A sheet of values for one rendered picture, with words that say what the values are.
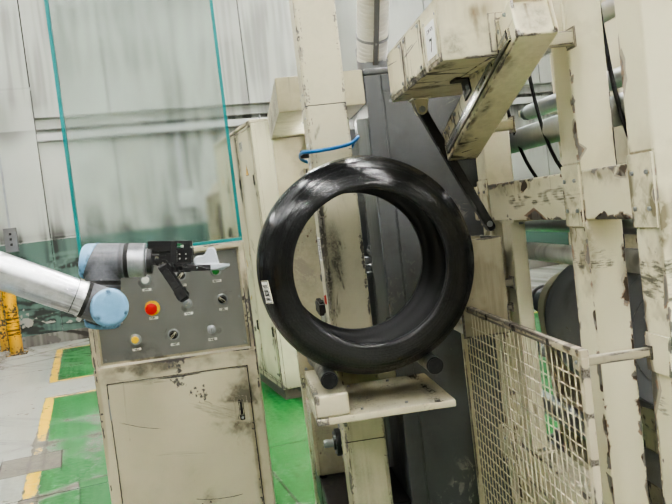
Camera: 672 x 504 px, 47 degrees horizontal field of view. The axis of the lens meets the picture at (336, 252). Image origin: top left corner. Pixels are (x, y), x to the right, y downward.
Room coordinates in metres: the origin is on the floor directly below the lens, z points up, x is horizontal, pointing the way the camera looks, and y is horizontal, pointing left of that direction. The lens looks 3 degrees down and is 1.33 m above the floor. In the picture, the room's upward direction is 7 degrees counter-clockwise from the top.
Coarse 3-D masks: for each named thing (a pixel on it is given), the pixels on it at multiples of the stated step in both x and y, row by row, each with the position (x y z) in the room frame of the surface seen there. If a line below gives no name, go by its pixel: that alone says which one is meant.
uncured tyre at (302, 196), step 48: (288, 192) 1.98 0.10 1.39; (336, 192) 1.94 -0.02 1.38; (384, 192) 2.24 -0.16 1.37; (432, 192) 1.98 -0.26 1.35; (288, 240) 1.93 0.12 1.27; (432, 240) 2.25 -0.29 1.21; (288, 288) 1.93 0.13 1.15; (432, 288) 2.25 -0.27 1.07; (288, 336) 1.96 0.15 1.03; (336, 336) 2.22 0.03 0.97; (384, 336) 2.23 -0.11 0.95; (432, 336) 1.97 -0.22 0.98
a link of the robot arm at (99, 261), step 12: (84, 252) 1.96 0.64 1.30; (96, 252) 1.96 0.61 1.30; (108, 252) 1.96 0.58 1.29; (120, 252) 1.97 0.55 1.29; (84, 264) 1.95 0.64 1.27; (96, 264) 1.95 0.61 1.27; (108, 264) 1.96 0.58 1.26; (120, 264) 1.96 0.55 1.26; (84, 276) 1.97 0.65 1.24; (96, 276) 1.95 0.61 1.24; (108, 276) 1.96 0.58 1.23; (120, 276) 1.98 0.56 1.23
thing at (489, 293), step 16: (480, 240) 2.31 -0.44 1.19; (496, 240) 2.32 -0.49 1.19; (480, 256) 2.31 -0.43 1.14; (496, 256) 2.32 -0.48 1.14; (480, 272) 2.31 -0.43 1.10; (496, 272) 2.32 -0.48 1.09; (480, 288) 2.31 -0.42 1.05; (496, 288) 2.32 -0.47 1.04; (480, 304) 2.31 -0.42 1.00; (496, 304) 2.32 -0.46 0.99; (464, 320) 2.30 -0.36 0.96; (464, 336) 2.30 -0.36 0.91; (480, 336) 2.31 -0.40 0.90
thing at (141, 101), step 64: (64, 0) 2.60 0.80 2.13; (128, 0) 2.62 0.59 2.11; (192, 0) 2.64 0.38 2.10; (64, 64) 2.59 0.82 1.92; (128, 64) 2.62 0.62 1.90; (192, 64) 2.64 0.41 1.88; (64, 128) 2.58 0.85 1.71; (128, 128) 2.61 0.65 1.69; (192, 128) 2.64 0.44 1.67; (128, 192) 2.61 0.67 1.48; (192, 192) 2.63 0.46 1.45
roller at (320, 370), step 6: (318, 366) 2.08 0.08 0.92; (318, 372) 2.03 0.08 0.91; (324, 372) 1.97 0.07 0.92; (330, 372) 1.96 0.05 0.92; (324, 378) 1.95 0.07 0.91; (330, 378) 1.96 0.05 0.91; (336, 378) 1.96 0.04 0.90; (324, 384) 1.95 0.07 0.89; (330, 384) 1.96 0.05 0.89; (336, 384) 1.96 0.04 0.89
